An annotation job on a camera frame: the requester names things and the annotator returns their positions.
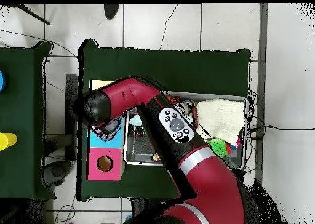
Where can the dark rod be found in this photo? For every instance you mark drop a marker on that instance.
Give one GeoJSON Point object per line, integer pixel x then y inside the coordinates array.
{"type": "Point", "coordinates": [32, 13]}

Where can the orange tiger-striped ball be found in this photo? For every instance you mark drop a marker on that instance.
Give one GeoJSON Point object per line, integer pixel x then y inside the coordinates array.
{"type": "Point", "coordinates": [173, 99]}

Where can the yellow cylinder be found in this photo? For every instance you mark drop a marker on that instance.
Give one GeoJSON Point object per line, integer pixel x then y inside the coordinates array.
{"type": "Point", "coordinates": [7, 140]}

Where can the cream knitted cloth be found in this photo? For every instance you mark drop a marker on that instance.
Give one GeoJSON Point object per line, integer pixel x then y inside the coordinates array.
{"type": "Point", "coordinates": [221, 118]}

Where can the wooden box with three holes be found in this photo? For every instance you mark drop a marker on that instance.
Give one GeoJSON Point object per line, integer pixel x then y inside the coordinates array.
{"type": "Point", "coordinates": [93, 172]}

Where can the blue disc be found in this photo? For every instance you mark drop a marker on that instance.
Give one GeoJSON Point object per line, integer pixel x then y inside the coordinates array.
{"type": "Point", "coordinates": [2, 81]}

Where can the grey round base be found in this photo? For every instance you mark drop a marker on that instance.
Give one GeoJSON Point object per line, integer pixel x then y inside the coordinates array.
{"type": "Point", "coordinates": [57, 172]}

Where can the dark green side table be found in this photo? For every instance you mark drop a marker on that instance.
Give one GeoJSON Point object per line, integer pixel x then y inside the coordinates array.
{"type": "Point", "coordinates": [17, 110]}

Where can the brown toy hot dog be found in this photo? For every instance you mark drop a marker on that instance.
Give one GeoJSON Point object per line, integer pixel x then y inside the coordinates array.
{"type": "Point", "coordinates": [195, 117]}

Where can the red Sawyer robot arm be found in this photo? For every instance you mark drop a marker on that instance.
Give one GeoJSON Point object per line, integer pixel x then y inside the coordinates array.
{"type": "Point", "coordinates": [211, 184]}

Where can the green spiky puffer toy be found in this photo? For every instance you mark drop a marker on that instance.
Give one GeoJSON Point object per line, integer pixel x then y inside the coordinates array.
{"type": "Point", "coordinates": [217, 147]}

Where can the crushed black can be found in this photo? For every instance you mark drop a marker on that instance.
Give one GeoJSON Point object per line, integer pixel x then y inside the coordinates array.
{"type": "Point", "coordinates": [139, 132]}

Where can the shallow mesh bin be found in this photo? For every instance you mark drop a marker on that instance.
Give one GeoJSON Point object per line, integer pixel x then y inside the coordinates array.
{"type": "Point", "coordinates": [142, 157]}

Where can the black shoe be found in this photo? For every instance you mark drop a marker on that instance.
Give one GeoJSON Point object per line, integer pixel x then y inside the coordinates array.
{"type": "Point", "coordinates": [111, 11]}

